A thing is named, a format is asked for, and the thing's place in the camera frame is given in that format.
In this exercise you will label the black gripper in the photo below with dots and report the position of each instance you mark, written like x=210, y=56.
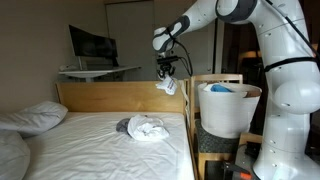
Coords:
x=166, y=67

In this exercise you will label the white rainbow print shirt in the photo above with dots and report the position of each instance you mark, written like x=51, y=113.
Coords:
x=168, y=84

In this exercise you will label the white shirt with blue lining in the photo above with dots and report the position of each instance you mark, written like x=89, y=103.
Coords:
x=220, y=88

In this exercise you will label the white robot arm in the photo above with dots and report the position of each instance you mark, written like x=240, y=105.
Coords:
x=291, y=71

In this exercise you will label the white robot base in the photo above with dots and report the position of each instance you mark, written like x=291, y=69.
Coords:
x=282, y=153

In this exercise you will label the wooden bed footboard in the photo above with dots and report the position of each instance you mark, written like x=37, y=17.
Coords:
x=127, y=96

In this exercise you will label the white bed sheet mattress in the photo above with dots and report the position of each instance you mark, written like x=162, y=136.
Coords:
x=87, y=146

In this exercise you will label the grey sock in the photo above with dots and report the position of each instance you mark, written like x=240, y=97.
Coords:
x=122, y=125

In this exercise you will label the black computer monitor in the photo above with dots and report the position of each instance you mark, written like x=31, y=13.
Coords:
x=89, y=45

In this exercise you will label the white desk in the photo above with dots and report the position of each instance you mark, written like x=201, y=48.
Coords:
x=90, y=75

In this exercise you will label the wooden chair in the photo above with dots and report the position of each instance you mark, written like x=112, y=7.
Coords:
x=209, y=147

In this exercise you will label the white pillow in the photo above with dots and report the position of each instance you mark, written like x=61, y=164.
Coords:
x=34, y=120

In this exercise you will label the white rope laundry hamper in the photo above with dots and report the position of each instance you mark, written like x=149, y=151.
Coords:
x=227, y=115

